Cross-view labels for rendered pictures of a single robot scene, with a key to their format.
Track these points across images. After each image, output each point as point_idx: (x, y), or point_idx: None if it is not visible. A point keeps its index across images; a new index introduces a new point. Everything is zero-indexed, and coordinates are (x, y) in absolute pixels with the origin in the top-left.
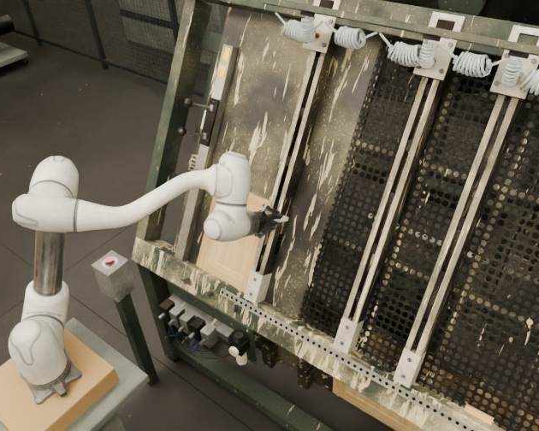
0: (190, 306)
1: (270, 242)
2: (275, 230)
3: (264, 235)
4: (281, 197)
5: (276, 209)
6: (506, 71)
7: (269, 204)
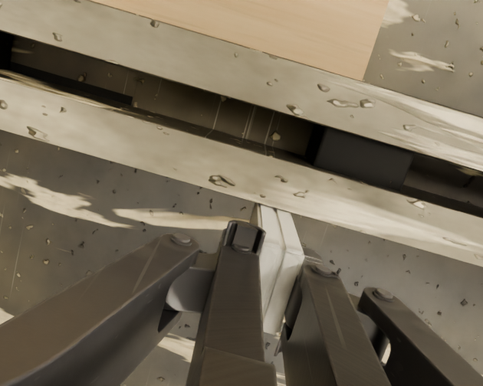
0: None
1: (21, 120)
2: (143, 165)
3: (74, 46)
4: (453, 221)
5: (340, 178)
6: None
7: (389, 99)
